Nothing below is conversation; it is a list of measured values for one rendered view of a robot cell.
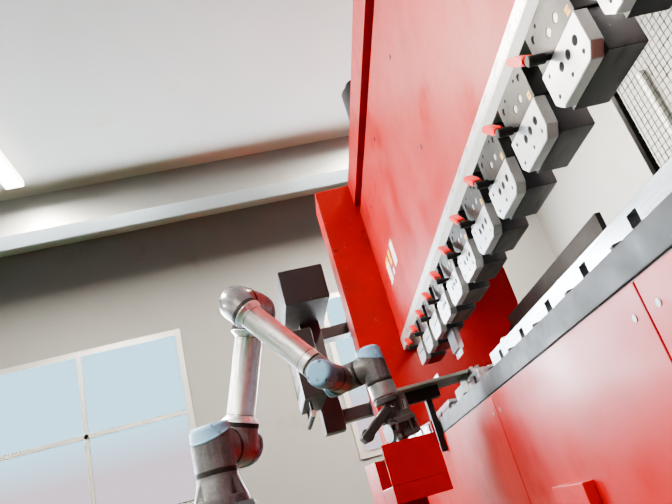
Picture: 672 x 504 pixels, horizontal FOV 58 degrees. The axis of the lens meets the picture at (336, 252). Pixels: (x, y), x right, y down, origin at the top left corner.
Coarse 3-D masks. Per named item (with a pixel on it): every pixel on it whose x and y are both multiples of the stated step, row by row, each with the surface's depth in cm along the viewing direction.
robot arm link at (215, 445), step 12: (192, 432) 170; (204, 432) 169; (216, 432) 169; (228, 432) 172; (192, 444) 169; (204, 444) 167; (216, 444) 168; (228, 444) 170; (240, 444) 176; (192, 456) 169; (204, 456) 166; (216, 456) 166; (228, 456) 168; (240, 456) 176; (204, 468) 165
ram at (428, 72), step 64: (384, 0) 186; (448, 0) 136; (512, 0) 107; (384, 64) 205; (448, 64) 146; (384, 128) 228; (448, 128) 157; (384, 192) 257; (448, 192) 170; (384, 256) 293
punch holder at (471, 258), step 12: (456, 228) 171; (468, 228) 164; (456, 240) 173; (468, 240) 162; (468, 252) 165; (504, 252) 161; (468, 264) 167; (480, 264) 161; (492, 264) 162; (468, 276) 169; (480, 276) 169; (492, 276) 172
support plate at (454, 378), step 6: (456, 372) 205; (462, 372) 205; (438, 378) 204; (444, 378) 204; (450, 378) 207; (456, 378) 210; (414, 384) 203; (420, 384) 203; (426, 384) 205; (432, 384) 208; (438, 384) 212; (444, 384) 216; (450, 384) 219; (402, 390) 203; (408, 390) 206
